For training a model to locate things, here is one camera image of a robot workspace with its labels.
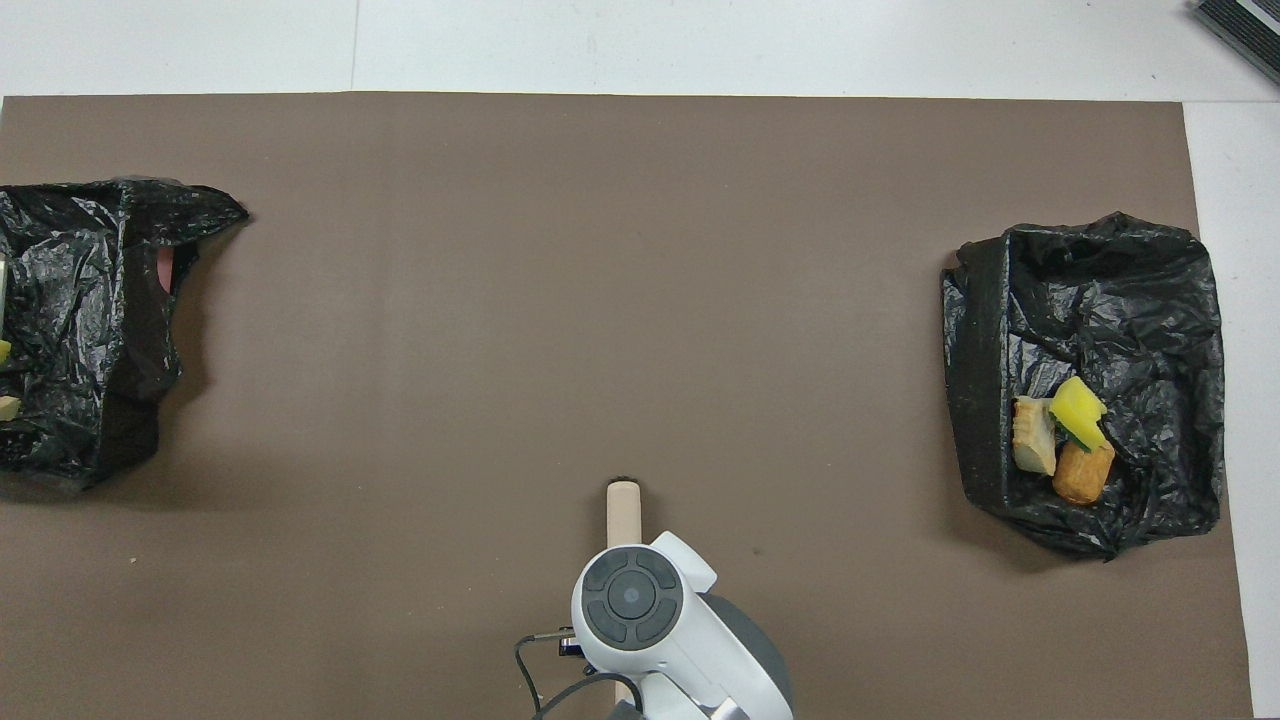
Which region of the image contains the beige hand brush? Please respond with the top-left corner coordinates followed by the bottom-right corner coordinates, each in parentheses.
top-left (606, 476), bottom-right (643, 706)

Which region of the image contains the striped toy croissant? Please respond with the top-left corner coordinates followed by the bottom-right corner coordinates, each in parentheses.
top-left (1012, 396), bottom-right (1058, 477)

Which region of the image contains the brown toy bread roll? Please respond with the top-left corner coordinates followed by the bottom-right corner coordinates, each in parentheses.
top-left (1052, 440), bottom-right (1116, 506)

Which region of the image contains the yellow and green sponge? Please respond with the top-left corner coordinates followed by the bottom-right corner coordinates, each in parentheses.
top-left (1048, 376), bottom-right (1109, 453)

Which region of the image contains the black trash bag bin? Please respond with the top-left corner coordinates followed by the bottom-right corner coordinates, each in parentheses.
top-left (940, 211), bottom-right (1226, 561)

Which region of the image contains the black bag over pink bin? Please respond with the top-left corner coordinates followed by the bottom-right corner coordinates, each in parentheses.
top-left (0, 177), bottom-right (251, 496)

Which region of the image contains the brown table mat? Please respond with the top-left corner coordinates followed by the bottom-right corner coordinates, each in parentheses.
top-left (0, 92), bottom-right (1256, 720)

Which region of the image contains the dark grey ribbed device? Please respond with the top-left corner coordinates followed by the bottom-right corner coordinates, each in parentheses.
top-left (1190, 0), bottom-right (1280, 86)

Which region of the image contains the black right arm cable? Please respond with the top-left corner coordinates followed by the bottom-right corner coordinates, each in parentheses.
top-left (514, 632), bottom-right (641, 720)

